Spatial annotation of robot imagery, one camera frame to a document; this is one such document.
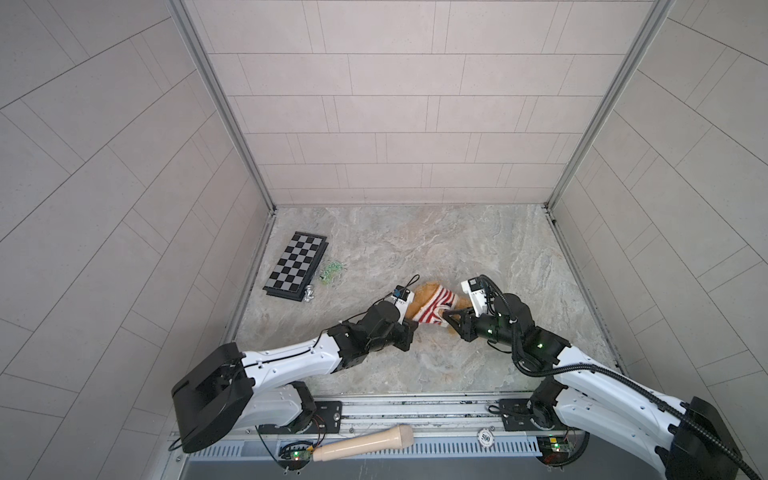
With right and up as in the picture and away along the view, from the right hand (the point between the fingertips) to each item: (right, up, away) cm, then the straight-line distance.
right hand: (443, 321), depth 75 cm
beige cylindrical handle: (-13, -23, -9) cm, 28 cm away
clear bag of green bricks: (-33, +10, +23) cm, 42 cm away
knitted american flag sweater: (-3, +2, +1) cm, 4 cm away
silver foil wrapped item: (-39, +3, +17) cm, 42 cm away
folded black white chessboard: (-44, +11, +20) cm, 50 cm away
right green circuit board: (+25, -28, -7) cm, 38 cm away
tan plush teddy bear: (-5, +6, +5) cm, 9 cm away
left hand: (-4, -2, +3) cm, 6 cm away
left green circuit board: (-34, -26, -10) cm, 44 cm away
